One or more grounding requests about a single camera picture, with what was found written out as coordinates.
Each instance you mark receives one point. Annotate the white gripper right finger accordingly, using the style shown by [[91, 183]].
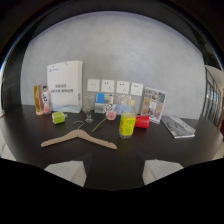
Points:
[[156, 170]]

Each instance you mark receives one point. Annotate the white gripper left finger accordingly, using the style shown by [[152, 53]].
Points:
[[72, 170]]

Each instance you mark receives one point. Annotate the green adapter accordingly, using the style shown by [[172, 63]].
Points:
[[58, 117]]

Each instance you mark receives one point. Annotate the wooden clothes hanger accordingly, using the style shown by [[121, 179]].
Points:
[[78, 137]]

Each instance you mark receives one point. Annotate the grey magazine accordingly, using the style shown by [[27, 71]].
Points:
[[177, 126]]

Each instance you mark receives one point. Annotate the red cylinder can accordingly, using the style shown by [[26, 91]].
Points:
[[142, 121]]

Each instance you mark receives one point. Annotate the yellow drink can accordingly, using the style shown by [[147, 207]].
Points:
[[127, 125]]

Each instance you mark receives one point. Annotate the clear stemmed glass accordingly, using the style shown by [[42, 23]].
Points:
[[88, 110]]

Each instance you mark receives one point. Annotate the pink flower with stem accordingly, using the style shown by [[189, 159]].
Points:
[[108, 117]]

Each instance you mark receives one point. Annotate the colourful standing leaflet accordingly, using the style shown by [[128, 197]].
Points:
[[153, 105]]

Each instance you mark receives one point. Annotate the clear plastic bag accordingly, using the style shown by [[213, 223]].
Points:
[[125, 104]]

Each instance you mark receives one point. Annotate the blue white packet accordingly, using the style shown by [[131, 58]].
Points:
[[103, 103]]

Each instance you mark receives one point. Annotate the small white drink bottle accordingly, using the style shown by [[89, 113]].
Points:
[[46, 100]]

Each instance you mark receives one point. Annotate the orange juice bottle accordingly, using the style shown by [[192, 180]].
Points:
[[38, 100]]

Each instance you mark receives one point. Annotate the white paper bag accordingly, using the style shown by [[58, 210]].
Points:
[[65, 86]]

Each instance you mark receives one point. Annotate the white wall socket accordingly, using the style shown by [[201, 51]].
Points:
[[136, 89], [107, 86], [122, 87]]

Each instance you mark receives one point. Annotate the white wall switch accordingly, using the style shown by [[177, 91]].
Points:
[[93, 85]]

